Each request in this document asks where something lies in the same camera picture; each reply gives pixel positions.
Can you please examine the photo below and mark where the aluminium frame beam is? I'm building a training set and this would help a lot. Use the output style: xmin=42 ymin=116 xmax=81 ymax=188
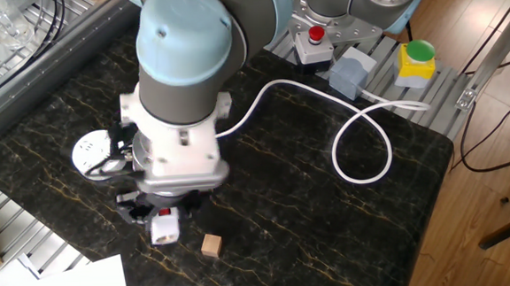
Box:
xmin=448 ymin=0 xmax=510 ymax=113

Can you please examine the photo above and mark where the round white socket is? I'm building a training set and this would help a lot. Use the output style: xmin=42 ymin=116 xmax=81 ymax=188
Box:
xmin=70 ymin=128 xmax=123 ymax=183

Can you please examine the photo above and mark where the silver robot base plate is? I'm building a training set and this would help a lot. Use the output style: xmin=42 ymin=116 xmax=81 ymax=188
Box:
xmin=268 ymin=0 xmax=385 ymax=50

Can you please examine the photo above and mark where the clear glass jar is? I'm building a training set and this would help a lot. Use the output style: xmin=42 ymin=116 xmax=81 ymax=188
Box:
xmin=0 ymin=0 xmax=37 ymax=51

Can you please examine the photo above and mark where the thick white socket cable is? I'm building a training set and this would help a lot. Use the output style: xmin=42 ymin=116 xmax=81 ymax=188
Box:
xmin=212 ymin=69 xmax=437 ymax=194

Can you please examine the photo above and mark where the white bulb holder red switch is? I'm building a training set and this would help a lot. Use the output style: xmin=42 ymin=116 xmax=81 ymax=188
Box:
xmin=147 ymin=205 xmax=182 ymax=247

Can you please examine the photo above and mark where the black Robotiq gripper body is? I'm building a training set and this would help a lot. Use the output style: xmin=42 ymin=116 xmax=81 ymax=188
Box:
xmin=135 ymin=188 xmax=203 ymax=214

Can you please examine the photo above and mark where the small wooden cube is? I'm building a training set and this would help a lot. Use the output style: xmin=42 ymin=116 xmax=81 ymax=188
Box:
xmin=199 ymin=232 xmax=225 ymax=259

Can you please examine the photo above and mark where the black floor cable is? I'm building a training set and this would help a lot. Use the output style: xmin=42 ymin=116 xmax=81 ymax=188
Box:
xmin=444 ymin=94 xmax=510 ymax=176

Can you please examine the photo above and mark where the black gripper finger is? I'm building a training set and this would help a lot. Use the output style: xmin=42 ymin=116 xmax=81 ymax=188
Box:
xmin=176 ymin=192 xmax=205 ymax=220
xmin=114 ymin=189 xmax=152 ymax=227

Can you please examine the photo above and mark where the grey box red button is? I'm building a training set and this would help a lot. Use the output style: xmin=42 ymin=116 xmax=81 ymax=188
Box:
xmin=291 ymin=24 xmax=336 ymax=67

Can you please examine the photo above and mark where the blank white paper sheet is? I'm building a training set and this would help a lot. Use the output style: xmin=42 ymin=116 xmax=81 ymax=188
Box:
xmin=0 ymin=251 xmax=42 ymax=286
xmin=0 ymin=253 xmax=128 ymax=286

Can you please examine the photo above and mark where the grey metal side rail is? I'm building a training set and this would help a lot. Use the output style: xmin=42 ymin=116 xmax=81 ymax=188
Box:
xmin=0 ymin=0 xmax=150 ymax=155

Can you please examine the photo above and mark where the blue grey plastic box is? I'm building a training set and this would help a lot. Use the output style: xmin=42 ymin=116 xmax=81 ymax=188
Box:
xmin=327 ymin=44 xmax=381 ymax=103

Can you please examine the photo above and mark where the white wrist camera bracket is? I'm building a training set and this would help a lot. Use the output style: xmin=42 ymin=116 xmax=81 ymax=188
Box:
xmin=117 ymin=87 xmax=233 ymax=199

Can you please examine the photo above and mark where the yellow box green button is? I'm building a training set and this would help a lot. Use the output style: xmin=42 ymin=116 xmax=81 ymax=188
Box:
xmin=390 ymin=38 xmax=439 ymax=91

